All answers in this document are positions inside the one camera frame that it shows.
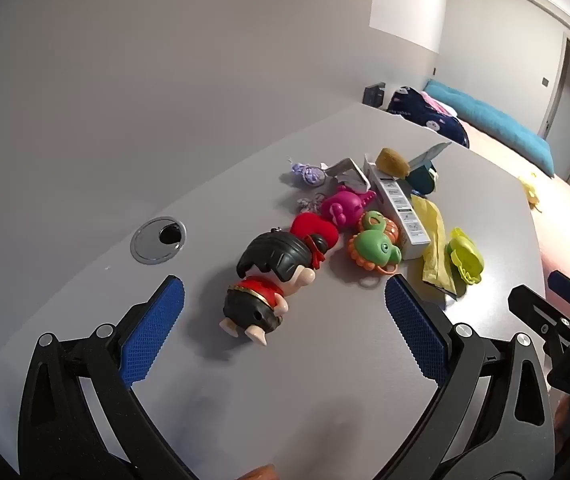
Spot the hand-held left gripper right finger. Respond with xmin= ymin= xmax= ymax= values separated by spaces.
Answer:
xmin=375 ymin=274 xmax=558 ymax=480

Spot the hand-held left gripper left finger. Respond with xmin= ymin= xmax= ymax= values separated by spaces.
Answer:
xmin=18 ymin=275 xmax=201 ymax=480

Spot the yellow-green clam toy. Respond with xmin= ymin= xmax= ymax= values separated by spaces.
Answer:
xmin=446 ymin=227 xmax=486 ymax=285

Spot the green and orange turtle toy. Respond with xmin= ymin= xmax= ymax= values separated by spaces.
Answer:
xmin=349 ymin=210 xmax=403 ymax=288

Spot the black-haired pig figurine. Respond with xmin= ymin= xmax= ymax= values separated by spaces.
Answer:
xmin=222 ymin=230 xmax=326 ymax=348

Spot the red heart plush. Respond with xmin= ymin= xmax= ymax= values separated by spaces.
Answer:
xmin=290 ymin=212 xmax=340 ymax=251

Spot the brown sponge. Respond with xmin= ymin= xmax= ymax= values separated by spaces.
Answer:
xmin=376 ymin=147 xmax=411 ymax=178

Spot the person's left hand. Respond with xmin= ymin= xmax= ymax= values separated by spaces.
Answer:
xmin=244 ymin=463 xmax=281 ymax=480

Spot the bed with salmon cover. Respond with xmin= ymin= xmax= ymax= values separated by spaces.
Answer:
xmin=457 ymin=117 xmax=570 ymax=281

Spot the yellow plush toy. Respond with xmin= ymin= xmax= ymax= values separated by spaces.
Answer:
xmin=519 ymin=172 xmax=543 ymax=208

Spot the white printed carton box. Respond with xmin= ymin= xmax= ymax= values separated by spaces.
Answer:
xmin=363 ymin=155 xmax=433 ymax=261

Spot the pink plastic bath toy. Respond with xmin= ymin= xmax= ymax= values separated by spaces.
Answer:
xmin=321 ymin=185 xmax=377 ymax=231

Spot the dark teal cup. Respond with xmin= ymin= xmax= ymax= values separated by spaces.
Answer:
xmin=407 ymin=162 xmax=438 ymax=196

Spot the torn white cardboard piece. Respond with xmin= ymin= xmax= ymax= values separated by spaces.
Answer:
xmin=326 ymin=157 xmax=372 ymax=193

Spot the teal long pillow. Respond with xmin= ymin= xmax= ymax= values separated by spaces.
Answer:
xmin=424 ymin=79 xmax=556 ymax=177

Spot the purple crochet toy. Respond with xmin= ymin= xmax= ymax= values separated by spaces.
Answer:
xmin=290 ymin=160 xmax=328 ymax=187

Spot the navy printed blanket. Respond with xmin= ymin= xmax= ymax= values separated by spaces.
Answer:
xmin=387 ymin=86 xmax=470 ymax=150

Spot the silver desk cable grommet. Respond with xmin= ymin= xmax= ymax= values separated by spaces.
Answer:
xmin=130 ymin=217 xmax=187 ymax=263

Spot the small grey-purple keychain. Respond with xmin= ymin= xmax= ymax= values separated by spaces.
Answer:
xmin=297 ymin=192 xmax=328 ymax=213

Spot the black wall socket panel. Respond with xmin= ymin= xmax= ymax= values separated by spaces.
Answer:
xmin=363 ymin=81 xmax=387 ymax=107

